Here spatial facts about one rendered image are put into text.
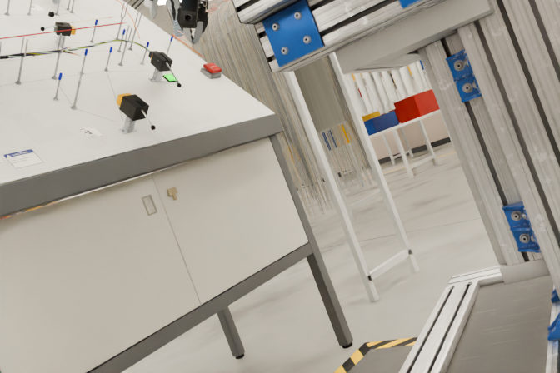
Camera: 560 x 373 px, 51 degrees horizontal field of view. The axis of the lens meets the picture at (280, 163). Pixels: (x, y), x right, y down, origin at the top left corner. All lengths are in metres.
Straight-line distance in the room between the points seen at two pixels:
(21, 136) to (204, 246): 0.58
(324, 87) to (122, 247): 1.59
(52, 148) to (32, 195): 0.17
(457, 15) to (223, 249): 1.05
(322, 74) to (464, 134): 1.78
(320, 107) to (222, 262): 1.34
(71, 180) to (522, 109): 1.01
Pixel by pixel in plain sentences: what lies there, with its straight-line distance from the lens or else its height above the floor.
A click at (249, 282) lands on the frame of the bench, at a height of 0.39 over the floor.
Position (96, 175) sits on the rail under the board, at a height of 0.83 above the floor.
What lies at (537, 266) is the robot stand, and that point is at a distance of 1.19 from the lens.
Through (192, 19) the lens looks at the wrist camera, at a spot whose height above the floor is 1.16.
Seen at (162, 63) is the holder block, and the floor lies 1.13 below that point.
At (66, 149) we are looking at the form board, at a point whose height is 0.92.
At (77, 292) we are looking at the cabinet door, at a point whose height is 0.58.
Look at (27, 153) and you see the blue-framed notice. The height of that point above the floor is 0.93.
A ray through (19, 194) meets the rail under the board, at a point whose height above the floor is 0.83.
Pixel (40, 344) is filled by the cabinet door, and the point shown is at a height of 0.51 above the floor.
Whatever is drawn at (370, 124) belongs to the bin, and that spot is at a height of 0.74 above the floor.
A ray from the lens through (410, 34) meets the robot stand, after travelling 1.04.
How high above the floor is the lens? 0.69
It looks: level
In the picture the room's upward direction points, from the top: 21 degrees counter-clockwise
